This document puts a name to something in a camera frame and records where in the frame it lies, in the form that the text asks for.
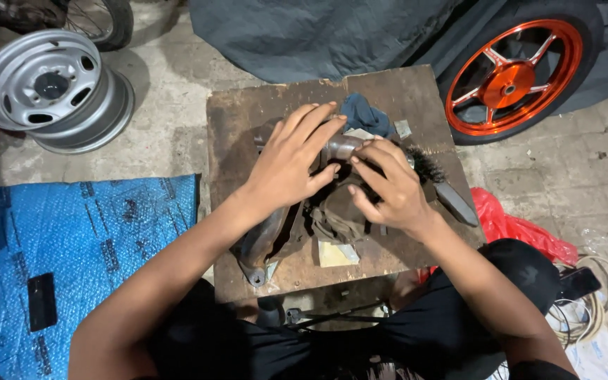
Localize person's right hand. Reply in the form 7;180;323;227
347;135;436;239

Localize orange rimmed motorcycle wheel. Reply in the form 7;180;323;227
435;0;607;147

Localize black handled wire brush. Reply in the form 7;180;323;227
403;145;480;229

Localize black phone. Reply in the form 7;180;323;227
27;272;59;333
556;266;603;308

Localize black metal stand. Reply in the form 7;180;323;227
255;296;392;332

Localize blue bubble wrap sheet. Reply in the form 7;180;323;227
0;173;202;380

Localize silver steel wheel rim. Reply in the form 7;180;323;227
0;28;136;155

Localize coil of pale cables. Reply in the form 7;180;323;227
546;255;608;346

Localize worn wooden board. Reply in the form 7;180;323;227
206;64;488;305

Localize rusty metal exhaust pipe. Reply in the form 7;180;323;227
232;117;416;289

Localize white plastic bag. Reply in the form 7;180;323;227
486;326;608;380

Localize person's black shorts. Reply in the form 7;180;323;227
143;238;580;380

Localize dark grey cover sheet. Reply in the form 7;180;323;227
187;0;608;116

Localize large sandpaper piece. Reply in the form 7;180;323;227
317;239;361;268

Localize black spoked wheel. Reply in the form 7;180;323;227
0;0;135;53

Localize blue cloth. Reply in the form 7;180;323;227
339;93;397;138

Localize person's left hand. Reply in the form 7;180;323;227
241;102;348;213

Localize red plastic bag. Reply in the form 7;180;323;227
417;187;580;285

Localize brown rag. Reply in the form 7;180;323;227
308;182;386;245

